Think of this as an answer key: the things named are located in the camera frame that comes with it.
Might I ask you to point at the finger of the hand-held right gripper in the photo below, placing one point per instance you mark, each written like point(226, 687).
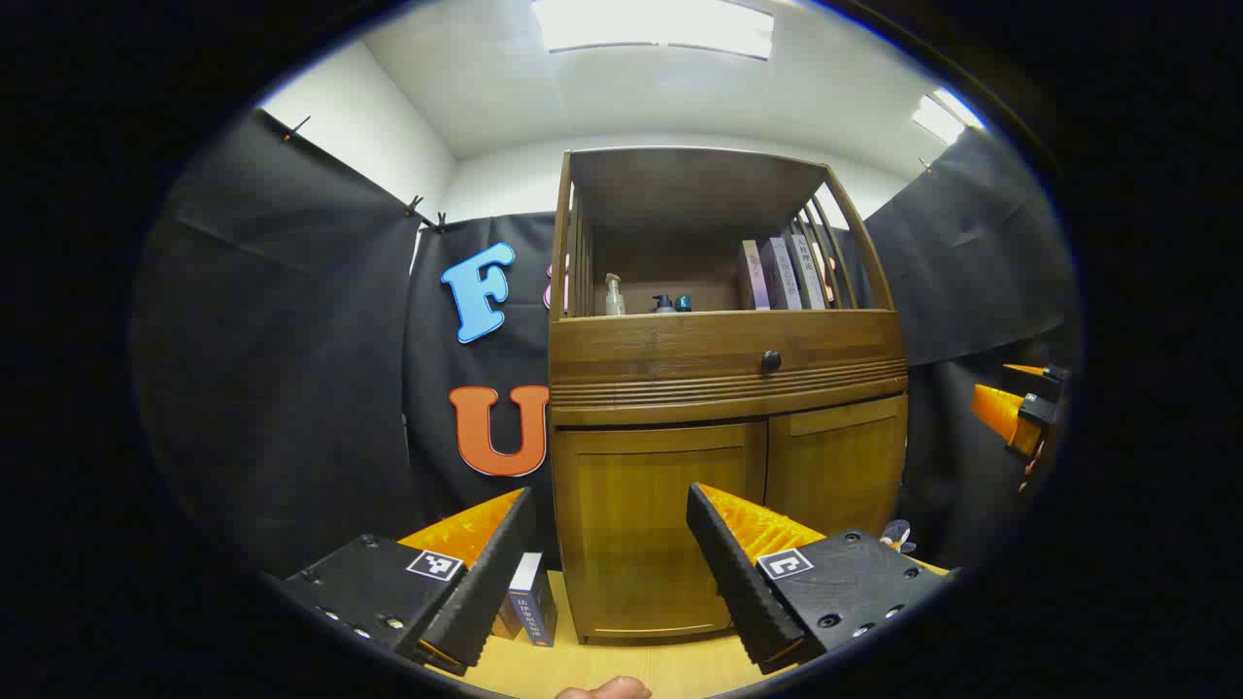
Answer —
point(1039, 374)
point(1000, 413)

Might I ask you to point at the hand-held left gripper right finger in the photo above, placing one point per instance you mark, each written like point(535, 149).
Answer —
point(738, 582)

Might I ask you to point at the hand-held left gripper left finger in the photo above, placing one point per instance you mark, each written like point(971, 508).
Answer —
point(490, 582)

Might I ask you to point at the wooden cabinet door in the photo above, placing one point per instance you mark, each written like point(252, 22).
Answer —
point(835, 466)
point(631, 524)

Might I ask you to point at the wooden double-door shoe cabinet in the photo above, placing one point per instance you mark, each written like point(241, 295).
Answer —
point(699, 184)

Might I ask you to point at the wooden cabinet drawer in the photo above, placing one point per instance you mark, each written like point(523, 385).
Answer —
point(660, 354)

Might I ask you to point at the blue book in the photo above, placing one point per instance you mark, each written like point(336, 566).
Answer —
point(534, 602)

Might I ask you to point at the plush penguin toy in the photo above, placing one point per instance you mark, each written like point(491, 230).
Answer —
point(895, 534)

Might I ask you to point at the black round drawer knob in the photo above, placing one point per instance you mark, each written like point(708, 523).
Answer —
point(770, 361)

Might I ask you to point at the grey book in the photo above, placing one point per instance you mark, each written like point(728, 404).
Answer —
point(806, 272)

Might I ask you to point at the small ceiling light panel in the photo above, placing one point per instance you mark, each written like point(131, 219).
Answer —
point(942, 116)

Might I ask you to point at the pink book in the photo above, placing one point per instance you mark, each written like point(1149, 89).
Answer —
point(753, 277)

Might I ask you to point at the dark pump bottle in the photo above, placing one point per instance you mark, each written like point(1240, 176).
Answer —
point(663, 306)

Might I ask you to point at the clear pump bottle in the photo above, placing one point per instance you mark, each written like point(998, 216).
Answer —
point(615, 301)

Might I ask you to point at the large ceiling light panel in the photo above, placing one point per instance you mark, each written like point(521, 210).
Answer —
point(651, 24)

